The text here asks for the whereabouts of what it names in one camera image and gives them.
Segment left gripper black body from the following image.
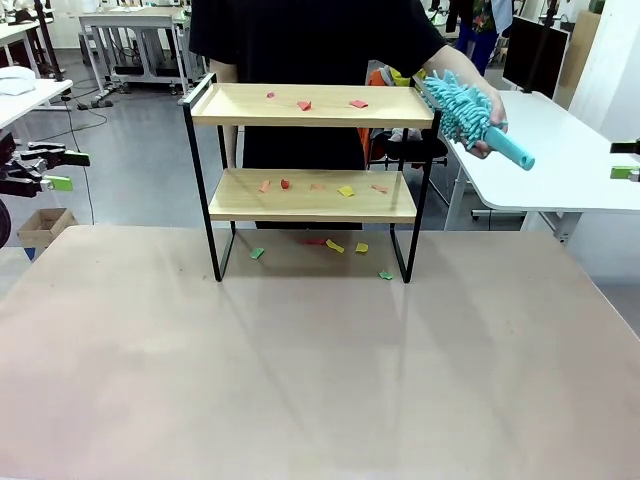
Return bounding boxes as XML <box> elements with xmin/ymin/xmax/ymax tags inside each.
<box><xmin>0</xmin><ymin>130</ymin><xmax>21</xmax><ymax>197</ymax></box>

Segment teal microfibre duster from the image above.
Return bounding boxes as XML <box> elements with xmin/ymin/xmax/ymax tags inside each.
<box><xmin>417</xmin><ymin>69</ymin><xmax>536</xmax><ymax>172</ymax></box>

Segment person's right forearm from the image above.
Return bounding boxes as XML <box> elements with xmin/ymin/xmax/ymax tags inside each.
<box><xmin>208</xmin><ymin>58</ymin><xmax>246</xmax><ymax>171</ymax></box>

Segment person's left forearm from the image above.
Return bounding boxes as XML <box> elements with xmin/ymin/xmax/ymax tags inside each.
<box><xmin>418</xmin><ymin>43</ymin><xmax>494</xmax><ymax>99</ymax></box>

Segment person's left hand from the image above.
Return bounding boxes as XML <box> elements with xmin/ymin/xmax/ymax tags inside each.
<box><xmin>469</xmin><ymin>85</ymin><xmax>509</xmax><ymax>160</ymax></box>

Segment open cardboard box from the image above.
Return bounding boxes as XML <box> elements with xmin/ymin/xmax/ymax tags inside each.
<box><xmin>17</xmin><ymin>207</ymin><xmax>79</xmax><ymax>250</ymax></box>

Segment white side table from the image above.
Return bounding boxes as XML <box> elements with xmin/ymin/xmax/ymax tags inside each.
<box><xmin>0</xmin><ymin>78</ymin><xmax>74</xmax><ymax>130</ymax></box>

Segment large white table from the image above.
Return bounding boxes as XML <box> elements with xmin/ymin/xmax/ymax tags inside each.
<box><xmin>443</xmin><ymin>89</ymin><xmax>640</xmax><ymax>244</ymax></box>

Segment white cloth bundle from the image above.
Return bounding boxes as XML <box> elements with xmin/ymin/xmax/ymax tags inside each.
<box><xmin>0</xmin><ymin>65</ymin><xmax>37</xmax><ymax>97</ymax></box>

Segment brown cardboard panel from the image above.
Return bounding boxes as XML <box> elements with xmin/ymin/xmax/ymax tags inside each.
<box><xmin>556</xmin><ymin>9</ymin><xmax>604</xmax><ymax>97</ymax></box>

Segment black tripod pole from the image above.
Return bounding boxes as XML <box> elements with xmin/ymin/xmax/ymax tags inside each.
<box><xmin>30</xmin><ymin>0</ymin><xmax>67</xmax><ymax>84</ymax></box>

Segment black monitor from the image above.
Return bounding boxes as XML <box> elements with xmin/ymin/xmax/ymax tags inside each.
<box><xmin>501</xmin><ymin>14</ymin><xmax>572</xmax><ymax>101</ymax></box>

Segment background person blue clothes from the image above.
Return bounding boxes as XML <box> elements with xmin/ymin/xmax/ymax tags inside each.
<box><xmin>448</xmin><ymin>0</ymin><xmax>514</xmax><ymax>77</ymax></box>

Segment orange and black chair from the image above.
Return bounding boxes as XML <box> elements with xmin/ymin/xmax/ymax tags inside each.
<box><xmin>366</xmin><ymin>59</ymin><xmax>450</xmax><ymax>174</ymax></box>

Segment person's torso black shirt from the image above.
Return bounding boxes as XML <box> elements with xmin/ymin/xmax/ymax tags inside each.
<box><xmin>188</xmin><ymin>0</ymin><xmax>447</xmax><ymax>232</ymax></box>

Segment black floor cable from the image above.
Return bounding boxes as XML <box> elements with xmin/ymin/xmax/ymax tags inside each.
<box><xmin>62</xmin><ymin>93</ymin><xmax>110</xmax><ymax>227</ymax></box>

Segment black hose loop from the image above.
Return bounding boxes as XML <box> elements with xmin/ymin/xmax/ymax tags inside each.
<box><xmin>0</xmin><ymin>198</ymin><xmax>13</xmax><ymax>249</ymax></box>

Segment grey workbench white frame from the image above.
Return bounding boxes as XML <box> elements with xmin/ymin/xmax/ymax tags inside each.
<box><xmin>78</xmin><ymin>7</ymin><xmax>195</xmax><ymax>97</ymax></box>

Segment two-tier wooden shelf black frame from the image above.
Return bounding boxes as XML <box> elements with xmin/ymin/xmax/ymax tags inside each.
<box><xmin>182</xmin><ymin>73</ymin><xmax>444</xmax><ymax>284</ymax></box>

